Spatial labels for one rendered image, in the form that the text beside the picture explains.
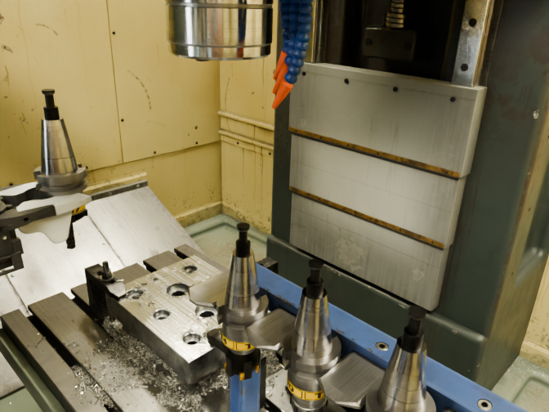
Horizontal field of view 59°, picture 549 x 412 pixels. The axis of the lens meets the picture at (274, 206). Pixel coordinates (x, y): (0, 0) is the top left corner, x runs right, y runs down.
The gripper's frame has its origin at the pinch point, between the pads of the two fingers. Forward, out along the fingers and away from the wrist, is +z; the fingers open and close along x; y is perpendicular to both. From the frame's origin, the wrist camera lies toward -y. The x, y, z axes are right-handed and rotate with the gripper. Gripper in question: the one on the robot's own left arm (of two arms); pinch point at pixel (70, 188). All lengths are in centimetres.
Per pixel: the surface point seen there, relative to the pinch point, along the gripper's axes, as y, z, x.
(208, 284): 10.7, 8.8, 17.8
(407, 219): 22, 68, 14
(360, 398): 10.5, 7.0, 43.3
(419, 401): 7.9, 8.1, 48.6
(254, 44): -17.6, 25.5, 8.7
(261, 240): 73, 103, -68
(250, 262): 3.7, 8.6, 26.0
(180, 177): 50, 86, -100
